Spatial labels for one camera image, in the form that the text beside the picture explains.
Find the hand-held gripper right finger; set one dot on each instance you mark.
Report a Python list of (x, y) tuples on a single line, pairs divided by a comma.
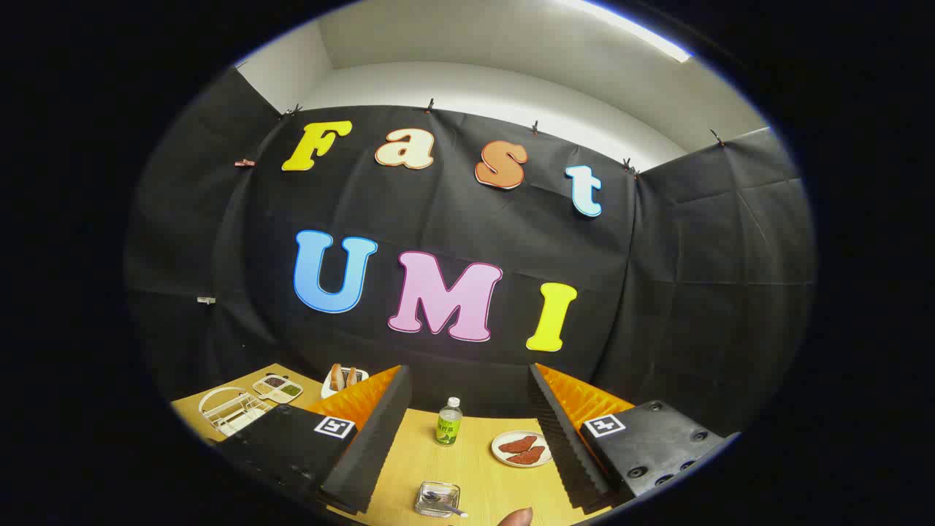
[(562, 446)]

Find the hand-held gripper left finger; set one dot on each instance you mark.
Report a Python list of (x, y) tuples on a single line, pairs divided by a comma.
[(376, 446)]

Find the metal spoon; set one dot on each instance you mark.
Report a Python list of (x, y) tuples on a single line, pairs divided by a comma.
[(447, 505)]

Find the white plate with meat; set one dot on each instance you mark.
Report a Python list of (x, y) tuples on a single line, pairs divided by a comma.
[(499, 451)]

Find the brown meat piece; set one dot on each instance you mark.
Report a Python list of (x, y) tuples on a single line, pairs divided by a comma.
[(527, 457), (518, 443)]

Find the toasted bread slice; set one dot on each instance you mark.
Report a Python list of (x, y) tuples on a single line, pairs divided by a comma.
[(336, 377), (352, 376)]

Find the white toaster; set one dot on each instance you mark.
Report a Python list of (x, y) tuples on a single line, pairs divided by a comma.
[(326, 391)]

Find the green label drink bottle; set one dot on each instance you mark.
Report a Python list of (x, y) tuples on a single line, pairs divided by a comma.
[(448, 427)]

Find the white compartment tray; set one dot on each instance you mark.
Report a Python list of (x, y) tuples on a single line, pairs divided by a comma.
[(277, 387)]

